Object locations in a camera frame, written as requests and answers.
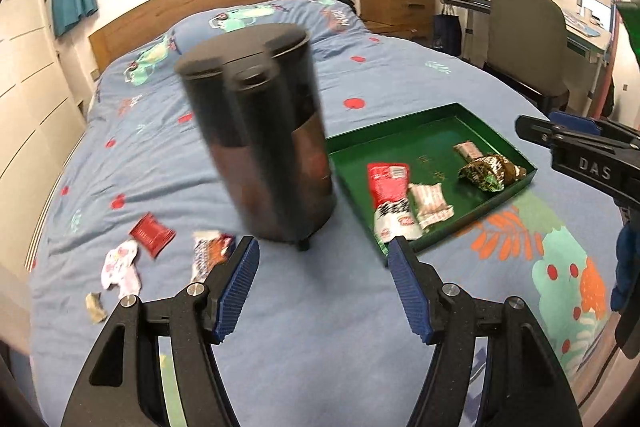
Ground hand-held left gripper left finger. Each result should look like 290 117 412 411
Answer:
60 235 261 427

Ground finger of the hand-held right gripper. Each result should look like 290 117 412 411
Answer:
550 112 601 131
515 114 566 148

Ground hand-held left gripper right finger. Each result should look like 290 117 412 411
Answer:
387 237 583 427

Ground white and brown crisp packet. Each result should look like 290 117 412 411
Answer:
191 231 236 283

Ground brown snack packet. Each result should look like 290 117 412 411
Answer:
459 155 528 192

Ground small brown candy packet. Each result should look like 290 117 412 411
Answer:
453 141 483 162

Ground pink striped snack packet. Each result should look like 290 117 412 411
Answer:
407 182 455 230

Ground red and white snack packet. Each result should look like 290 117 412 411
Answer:
367 163 423 242

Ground dark red square snack packet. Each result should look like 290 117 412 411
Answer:
129 213 176 256

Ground green tray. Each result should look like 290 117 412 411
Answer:
325 103 538 268

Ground pink cartoon snack packet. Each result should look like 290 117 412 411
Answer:
101 240 142 300

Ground small green candy packet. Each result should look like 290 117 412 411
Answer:
85 292 107 324

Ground blue printed blanket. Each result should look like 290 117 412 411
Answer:
27 0 626 427

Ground desk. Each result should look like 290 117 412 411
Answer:
425 0 616 58

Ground beige chair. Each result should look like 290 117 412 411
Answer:
482 0 571 108

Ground dark shopping bag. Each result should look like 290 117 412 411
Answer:
432 4 463 56

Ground black kettle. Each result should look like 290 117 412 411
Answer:
175 23 337 253

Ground wooden dresser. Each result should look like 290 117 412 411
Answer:
357 0 436 38

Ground wooden headboard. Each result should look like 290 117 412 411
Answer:
88 0 306 75

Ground white wardrobe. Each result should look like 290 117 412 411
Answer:
0 0 88 228

